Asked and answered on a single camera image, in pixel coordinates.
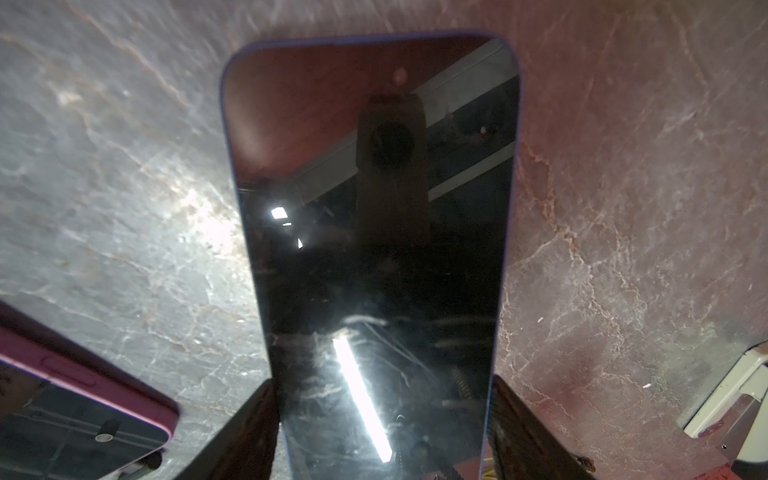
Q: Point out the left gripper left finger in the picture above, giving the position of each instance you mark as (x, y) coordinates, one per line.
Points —
(245, 447)

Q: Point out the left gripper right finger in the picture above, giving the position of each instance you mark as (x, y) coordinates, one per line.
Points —
(522, 447)

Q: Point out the pink-edged smartphone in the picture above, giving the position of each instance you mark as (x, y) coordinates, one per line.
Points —
(67, 415)

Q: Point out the blue-edged smartphone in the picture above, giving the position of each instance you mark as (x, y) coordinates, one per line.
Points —
(374, 183)

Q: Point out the white black stapler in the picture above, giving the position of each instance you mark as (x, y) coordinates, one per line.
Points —
(737, 407)

